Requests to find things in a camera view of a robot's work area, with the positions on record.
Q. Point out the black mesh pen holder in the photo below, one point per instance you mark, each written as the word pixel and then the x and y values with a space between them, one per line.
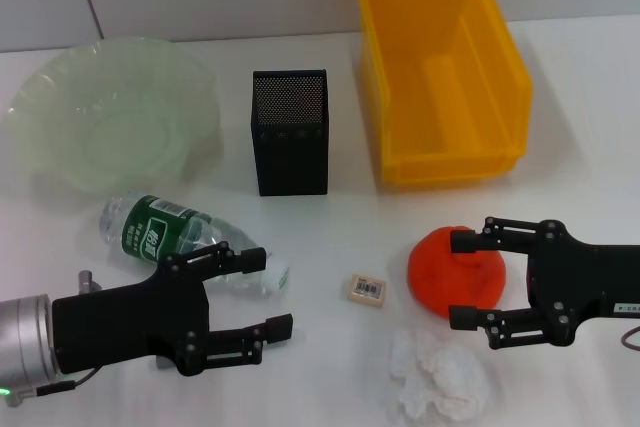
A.
pixel 290 162

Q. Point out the clear green-label water bottle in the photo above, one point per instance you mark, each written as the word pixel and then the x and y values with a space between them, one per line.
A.
pixel 150 232

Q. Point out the white paper ball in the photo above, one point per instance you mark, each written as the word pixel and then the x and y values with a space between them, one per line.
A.
pixel 440 382

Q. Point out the yellow plastic bin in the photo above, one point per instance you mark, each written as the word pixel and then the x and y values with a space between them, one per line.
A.
pixel 435 97

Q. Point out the beige eraser with barcode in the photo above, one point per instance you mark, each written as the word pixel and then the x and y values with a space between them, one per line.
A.
pixel 366 289

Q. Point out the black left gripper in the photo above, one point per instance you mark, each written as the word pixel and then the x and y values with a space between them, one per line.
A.
pixel 125 322

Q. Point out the pale green glass fruit plate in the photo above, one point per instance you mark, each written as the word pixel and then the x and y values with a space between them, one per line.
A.
pixel 115 112

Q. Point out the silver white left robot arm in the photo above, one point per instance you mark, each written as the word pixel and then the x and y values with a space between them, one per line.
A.
pixel 25 342

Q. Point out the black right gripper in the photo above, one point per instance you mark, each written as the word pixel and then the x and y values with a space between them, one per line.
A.
pixel 590 282

